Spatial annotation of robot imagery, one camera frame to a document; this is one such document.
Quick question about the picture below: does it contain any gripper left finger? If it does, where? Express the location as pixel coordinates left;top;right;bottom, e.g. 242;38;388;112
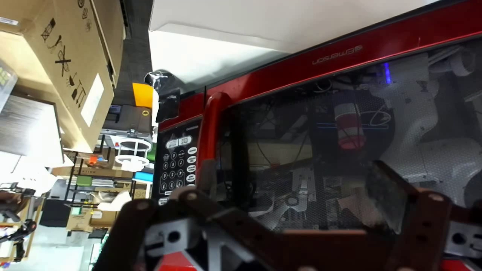
92;188;281;271

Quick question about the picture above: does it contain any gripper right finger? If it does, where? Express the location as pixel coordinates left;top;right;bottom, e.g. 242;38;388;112
366;161;482;271

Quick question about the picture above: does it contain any red black microwave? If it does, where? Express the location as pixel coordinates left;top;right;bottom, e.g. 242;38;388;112
149;0;482;238

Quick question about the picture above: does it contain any large cardboard box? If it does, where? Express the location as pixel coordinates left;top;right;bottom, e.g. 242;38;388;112
0;0;125;152

